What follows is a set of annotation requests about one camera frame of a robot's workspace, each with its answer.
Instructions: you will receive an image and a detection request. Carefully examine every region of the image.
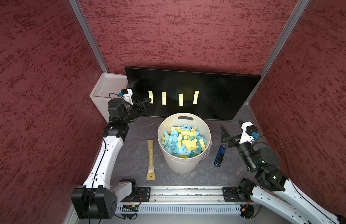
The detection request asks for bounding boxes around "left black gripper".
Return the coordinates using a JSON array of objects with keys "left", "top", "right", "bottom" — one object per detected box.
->
[{"left": 122, "top": 97, "right": 151, "bottom": 122}]

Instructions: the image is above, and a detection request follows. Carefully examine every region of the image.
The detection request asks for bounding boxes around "yellow sticky note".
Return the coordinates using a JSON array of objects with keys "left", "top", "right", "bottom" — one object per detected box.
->
[
  {"left": 179, "top": 93, "right": 184, "bottom": 106},
  {"left": 193, "top": 91, "right": 200, "bottom": 105},
  {"left": 148, "top": 91, "right": 153, "bottom": 104},
  {"left": 162, "top": 92, "right": 166, "bottom": 105}
]

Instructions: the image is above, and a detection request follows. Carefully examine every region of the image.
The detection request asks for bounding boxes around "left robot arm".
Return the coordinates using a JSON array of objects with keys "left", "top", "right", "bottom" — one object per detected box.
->
[{"left": 71, "top": 98, "right": 151, "bottom": 221}]

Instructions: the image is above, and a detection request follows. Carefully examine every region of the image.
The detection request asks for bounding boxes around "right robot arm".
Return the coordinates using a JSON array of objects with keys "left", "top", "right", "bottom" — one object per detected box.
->
[{"left": 221, "top": 120, "right": 346, "bottom": 224}]

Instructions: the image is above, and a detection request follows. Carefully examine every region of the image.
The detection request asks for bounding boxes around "black flat monitor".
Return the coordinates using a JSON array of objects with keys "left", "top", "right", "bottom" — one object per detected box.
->
[{"left": 125, "top": 66, "right": 261, "bottom": 120}]

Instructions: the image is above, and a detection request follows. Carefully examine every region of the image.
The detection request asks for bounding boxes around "white plastic drawer unit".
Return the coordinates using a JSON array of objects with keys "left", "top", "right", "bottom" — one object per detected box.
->
[{"left": 89, "top": 72, "right": 128, "bottom": 122}]

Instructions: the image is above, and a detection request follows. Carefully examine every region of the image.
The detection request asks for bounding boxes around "pile of discarded notes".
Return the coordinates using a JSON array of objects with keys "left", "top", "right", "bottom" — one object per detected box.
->
[{"left": 159, "top": 125, "right": 207, "bottom": 159}]

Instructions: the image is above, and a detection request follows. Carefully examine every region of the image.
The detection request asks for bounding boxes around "beige plastic waste bin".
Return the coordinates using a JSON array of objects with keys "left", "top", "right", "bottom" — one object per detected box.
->
[{"left": 158, "top": 113, "right": 212, "bottom": 174}]

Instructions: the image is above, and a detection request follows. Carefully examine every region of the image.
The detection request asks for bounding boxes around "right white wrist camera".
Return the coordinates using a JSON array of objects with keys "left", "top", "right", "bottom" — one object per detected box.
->
[{"left": 239, "top": 121, "right": 259, "bottom": 144}]

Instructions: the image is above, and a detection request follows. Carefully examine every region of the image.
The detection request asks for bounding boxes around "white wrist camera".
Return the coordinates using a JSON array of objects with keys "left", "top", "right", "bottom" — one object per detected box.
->
[
  {"left": 118, "top": 89, "right": 133, "bottom": 105},
  {"left": 239, "top": 121, "right": 259, "bottom": 144}
]

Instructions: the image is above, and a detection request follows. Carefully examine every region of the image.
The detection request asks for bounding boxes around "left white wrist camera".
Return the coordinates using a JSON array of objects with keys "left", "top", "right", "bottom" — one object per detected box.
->
[{"left": 118, "top": 89, "right": 133, "bottom": 105}]

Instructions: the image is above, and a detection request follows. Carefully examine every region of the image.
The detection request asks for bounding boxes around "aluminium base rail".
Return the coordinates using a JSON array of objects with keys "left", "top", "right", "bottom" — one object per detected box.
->
[{"left": 111, "top": 184, "right": 274, "bottom": 205}]

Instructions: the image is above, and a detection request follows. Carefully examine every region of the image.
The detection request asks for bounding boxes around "left aluminium corner post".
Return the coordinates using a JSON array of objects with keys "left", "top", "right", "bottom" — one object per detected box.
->
[{"left": 69, "top": 0, "right": 108, "bottom": 72}]

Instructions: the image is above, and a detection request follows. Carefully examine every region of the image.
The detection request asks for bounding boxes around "aluminium corner post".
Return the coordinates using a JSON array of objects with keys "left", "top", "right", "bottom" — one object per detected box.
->
[
  {"left": 69, "top": 0, "right": 108, "bottom": 72},
  {"left": 245, "top": 0, "right": 309, "bottom": 105}
]

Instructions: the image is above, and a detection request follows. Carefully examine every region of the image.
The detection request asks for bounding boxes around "right aluminium corner post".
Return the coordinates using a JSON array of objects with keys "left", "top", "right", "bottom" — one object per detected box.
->
[{"left": 245, "top": 0, "right": 309, "bottom": 105}]

